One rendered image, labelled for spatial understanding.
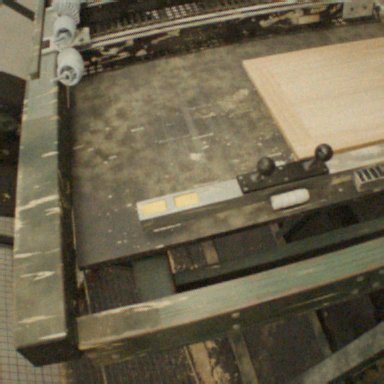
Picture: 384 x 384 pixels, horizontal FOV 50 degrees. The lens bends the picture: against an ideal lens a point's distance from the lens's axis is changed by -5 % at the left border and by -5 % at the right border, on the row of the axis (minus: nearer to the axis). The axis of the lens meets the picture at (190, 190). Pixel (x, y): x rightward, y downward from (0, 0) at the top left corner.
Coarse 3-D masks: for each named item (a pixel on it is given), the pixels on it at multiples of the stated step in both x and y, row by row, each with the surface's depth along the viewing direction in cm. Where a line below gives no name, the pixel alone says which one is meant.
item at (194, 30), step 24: (48, 0) 123; (312, 0) 141; (336, 0) 140; (360, 0) 140; (168, 24) 138; (192, 24) 136; (216, 24) 137; (240, 24) 139; (264, 24) 140; (288, 24) 142; (48, 48) 129; (96, 48) 134; (120, 48) 136; (144, 48) 138; (168, 48) 140
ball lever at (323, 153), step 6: (324, 144) 82; (318, 150) 82; (324, 150) 81; (330, 150) 82; (318, 156) 82; (324, 156) 82; (330, 156) 82; (306, 162) 93; (312, 162) 89; (324, 162) 83; (306, 168) 92; (312, 168) 92
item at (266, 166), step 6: (258, 162) 82; (264, 162) 81; (270, 162) 81; (258, 168) 82; (264, 168) 81; (270, 168) 81; (258, 174) 88; (264, 174) 81; (270, 174) 81; (252, 180) 92; (258, 180) 91; (264, 180) 92
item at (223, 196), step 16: (336, 160) 95; (352, 160) 95; (368, 160) 94; (320, 176) 93; (336, 176) 94; (192, 192) 93; (208, 192) 93; (224, 192) 92; (240, 192) 92; (256, 192) 92; (272, 192) 93; (176, 208) 91; (192, 208) 91; (208, 208) 92; (224, 208) 93; (144, 224) 91; (160, 224) 92
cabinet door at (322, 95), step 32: (256, 64) 126; (288, 64) 125; (320, 64) 124; (352, 64) 123; (288, 96) 115; (320, 96) 114; (352, 96) 113; (288, 128) 107; (320, 128) 106; (352, 128) 105
